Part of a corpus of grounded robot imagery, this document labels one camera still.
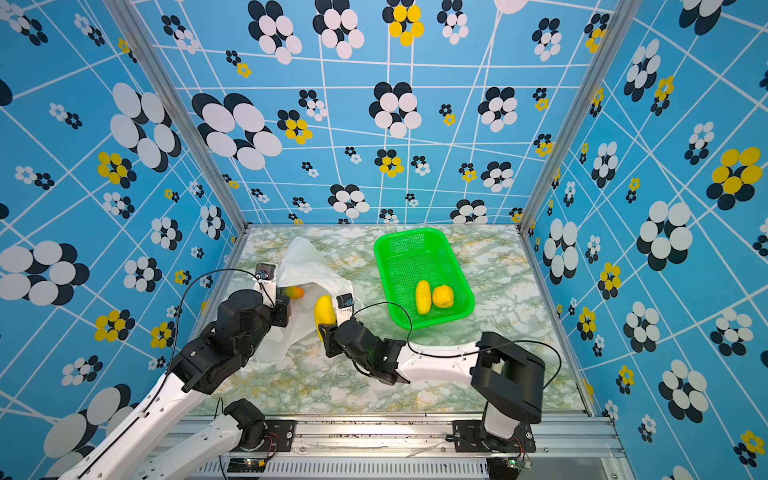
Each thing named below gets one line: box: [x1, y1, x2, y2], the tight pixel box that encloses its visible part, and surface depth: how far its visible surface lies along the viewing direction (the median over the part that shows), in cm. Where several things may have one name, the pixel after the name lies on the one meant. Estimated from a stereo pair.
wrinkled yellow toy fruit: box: [433, 285, 454, 308], surface depth 95 cm
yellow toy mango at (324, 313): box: [314, 295, 337, 342], surface depth 78 cm
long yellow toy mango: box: [416, 280, 432, 315], surface depth 97 cm
